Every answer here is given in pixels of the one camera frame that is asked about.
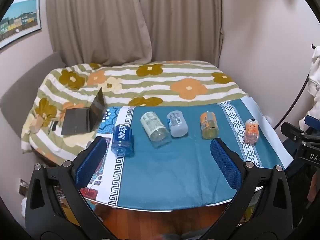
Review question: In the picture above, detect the dark grey laptop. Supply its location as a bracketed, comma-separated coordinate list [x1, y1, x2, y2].
[61, 87, 107, 136]

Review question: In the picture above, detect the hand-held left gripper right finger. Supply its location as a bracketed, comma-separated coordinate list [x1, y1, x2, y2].
[200, 137, 293, 233]

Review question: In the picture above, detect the black cable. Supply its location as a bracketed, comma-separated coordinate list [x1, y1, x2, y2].
[274, 74, 310, 130]

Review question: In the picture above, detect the small orange figure bottle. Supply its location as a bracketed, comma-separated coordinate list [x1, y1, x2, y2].
[244, 119, 260, 145]

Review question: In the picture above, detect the frosted white plastic cup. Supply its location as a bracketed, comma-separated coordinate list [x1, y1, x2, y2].
[166, 110, 189, 138]

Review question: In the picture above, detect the white cloth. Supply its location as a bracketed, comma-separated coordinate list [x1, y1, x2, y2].
[306, 46, 320, 120]

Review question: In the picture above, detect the orange label clear cup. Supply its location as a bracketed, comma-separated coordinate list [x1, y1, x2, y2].
[199, 112, 219, 140]

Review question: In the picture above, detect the floral striped blanket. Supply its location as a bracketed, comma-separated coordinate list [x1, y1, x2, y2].
[21, 60, 250, 165]

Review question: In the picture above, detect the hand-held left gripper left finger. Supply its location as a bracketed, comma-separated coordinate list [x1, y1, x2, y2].
[25, 136, 115, 233]

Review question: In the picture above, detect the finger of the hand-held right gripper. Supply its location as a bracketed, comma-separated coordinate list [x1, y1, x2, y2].
[280, 115, 320, 142]

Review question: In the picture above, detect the beige label clear cup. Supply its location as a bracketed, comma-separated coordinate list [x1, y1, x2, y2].
[140, 111, 173, 148]

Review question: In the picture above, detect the blue label plastic cup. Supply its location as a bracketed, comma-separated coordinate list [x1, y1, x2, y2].
[111, 124, 135, 157]

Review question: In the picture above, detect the person's right hand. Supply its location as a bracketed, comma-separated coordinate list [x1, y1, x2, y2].
[309, 171, 320, 202]

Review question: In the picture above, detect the grey padded headboard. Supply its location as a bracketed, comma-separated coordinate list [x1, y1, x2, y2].
[0, 52, 67, 130]

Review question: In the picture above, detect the framed wall poster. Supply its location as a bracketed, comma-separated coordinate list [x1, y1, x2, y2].
[0, 0, 42, 50]

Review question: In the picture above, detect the beige curtain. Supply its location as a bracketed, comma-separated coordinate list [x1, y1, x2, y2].
[135, 0, 224, 64]
[45, 0, 153, 67]

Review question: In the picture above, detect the blue patterned tablecloth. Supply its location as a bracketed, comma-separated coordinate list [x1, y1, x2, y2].
[80, 99, 294, 212]

